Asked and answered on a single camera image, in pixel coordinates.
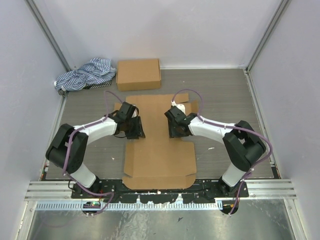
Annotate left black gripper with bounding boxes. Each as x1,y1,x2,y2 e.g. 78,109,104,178
125,116,146,140

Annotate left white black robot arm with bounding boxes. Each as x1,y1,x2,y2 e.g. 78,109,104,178
45,101,146,199

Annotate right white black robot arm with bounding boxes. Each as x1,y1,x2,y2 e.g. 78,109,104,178
164,105,267,198

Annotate blue striped crumpled cloth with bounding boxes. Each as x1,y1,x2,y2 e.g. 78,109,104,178
53,57,117,96

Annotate aluminium frame rail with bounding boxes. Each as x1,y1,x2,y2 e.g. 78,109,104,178
24,180,74,201

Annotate brown cardboard box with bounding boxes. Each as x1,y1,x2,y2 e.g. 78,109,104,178
116,58,162,92

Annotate brown cardboard blanks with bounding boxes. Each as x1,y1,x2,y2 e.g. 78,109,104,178
122,93,198,190

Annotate slotted grey cable duct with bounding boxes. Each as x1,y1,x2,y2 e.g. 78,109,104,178
34,200,223,211

